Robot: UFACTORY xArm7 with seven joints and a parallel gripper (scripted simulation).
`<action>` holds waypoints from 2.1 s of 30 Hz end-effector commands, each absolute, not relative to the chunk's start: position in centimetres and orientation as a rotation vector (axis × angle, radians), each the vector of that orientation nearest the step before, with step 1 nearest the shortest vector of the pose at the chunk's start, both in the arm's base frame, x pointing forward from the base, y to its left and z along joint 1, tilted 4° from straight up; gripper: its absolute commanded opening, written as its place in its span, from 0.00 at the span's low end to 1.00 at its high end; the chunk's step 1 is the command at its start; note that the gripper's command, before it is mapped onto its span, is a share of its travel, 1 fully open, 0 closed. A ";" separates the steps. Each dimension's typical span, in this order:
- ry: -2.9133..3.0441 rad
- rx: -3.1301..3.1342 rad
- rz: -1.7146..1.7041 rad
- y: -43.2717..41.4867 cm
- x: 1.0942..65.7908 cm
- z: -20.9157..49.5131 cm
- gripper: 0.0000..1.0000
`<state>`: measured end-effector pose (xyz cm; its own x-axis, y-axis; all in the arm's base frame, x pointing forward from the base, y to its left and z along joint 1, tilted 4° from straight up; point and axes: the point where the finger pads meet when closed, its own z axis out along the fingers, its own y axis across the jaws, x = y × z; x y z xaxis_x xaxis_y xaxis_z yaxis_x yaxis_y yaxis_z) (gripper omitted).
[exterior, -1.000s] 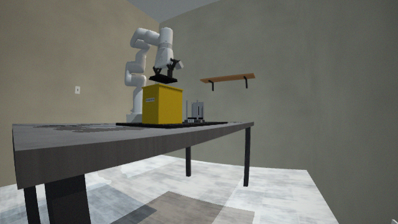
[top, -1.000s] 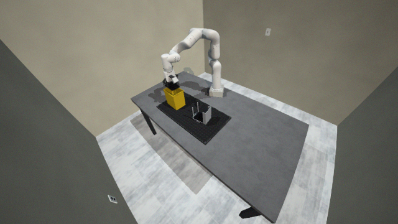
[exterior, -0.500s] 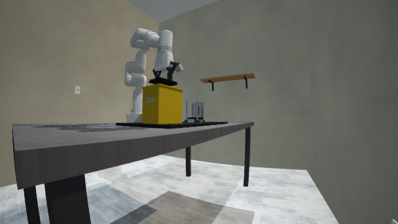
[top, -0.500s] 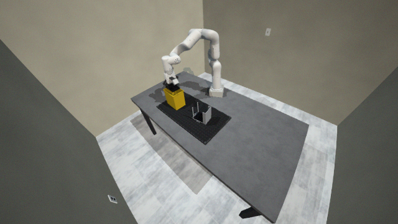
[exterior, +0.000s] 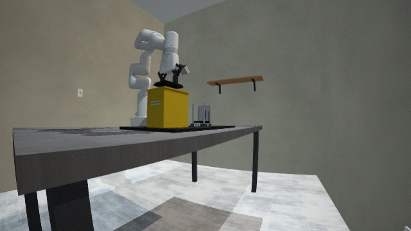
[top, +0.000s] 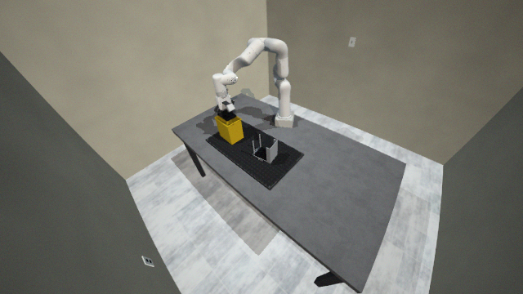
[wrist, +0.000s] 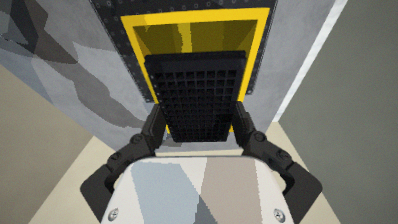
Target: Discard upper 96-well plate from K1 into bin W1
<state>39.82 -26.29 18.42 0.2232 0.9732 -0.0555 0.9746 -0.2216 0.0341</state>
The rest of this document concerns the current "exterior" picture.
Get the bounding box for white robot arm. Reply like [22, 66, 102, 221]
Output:
[128, 29, 179, 118]

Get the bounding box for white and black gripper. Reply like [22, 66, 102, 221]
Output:
[158, 52, 183, 84]

